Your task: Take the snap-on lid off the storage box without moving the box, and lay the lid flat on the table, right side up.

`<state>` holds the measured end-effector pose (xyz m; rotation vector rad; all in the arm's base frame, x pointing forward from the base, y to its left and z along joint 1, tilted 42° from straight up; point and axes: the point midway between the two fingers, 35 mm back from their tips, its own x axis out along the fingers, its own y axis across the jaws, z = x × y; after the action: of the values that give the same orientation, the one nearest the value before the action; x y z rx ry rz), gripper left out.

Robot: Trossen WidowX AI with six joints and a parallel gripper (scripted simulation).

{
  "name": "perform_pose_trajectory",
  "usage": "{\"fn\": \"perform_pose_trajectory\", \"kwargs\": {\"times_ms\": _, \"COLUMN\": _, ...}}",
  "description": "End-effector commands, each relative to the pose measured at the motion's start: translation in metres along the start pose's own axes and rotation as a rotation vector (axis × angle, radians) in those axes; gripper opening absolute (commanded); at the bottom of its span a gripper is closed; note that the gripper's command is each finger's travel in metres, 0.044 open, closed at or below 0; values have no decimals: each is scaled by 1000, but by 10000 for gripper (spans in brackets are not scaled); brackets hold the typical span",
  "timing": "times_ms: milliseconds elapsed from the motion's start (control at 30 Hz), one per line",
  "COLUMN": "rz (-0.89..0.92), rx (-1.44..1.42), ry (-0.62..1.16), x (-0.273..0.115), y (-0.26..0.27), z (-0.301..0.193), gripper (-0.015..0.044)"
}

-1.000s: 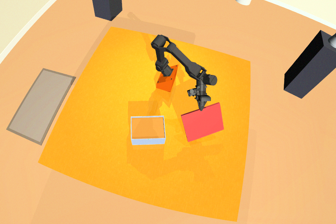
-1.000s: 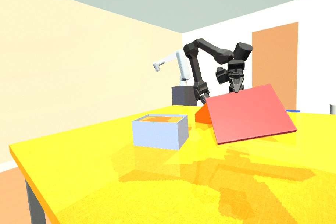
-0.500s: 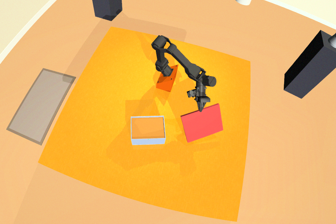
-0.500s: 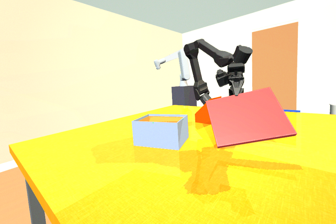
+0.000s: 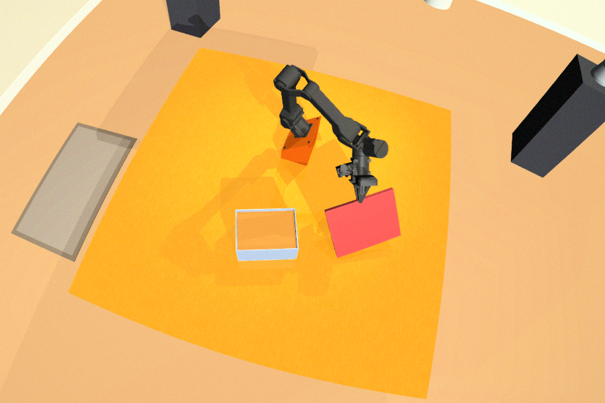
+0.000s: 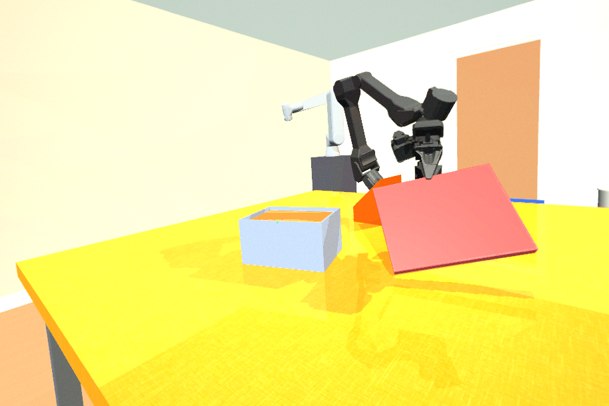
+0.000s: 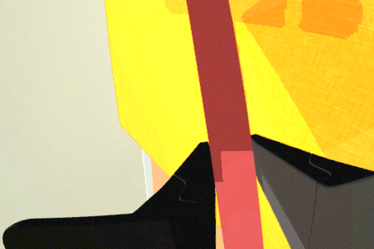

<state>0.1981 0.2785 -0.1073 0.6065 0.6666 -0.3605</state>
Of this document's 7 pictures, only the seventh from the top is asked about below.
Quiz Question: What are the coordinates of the pink square lid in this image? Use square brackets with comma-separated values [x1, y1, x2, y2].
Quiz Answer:
[186, 0, 263, 249]

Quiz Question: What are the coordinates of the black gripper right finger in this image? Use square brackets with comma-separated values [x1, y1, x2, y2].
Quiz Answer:
[250, 134, 374, 249]

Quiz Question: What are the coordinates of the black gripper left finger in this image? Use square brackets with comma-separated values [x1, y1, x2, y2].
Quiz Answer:
[2, 141, 217, 249]

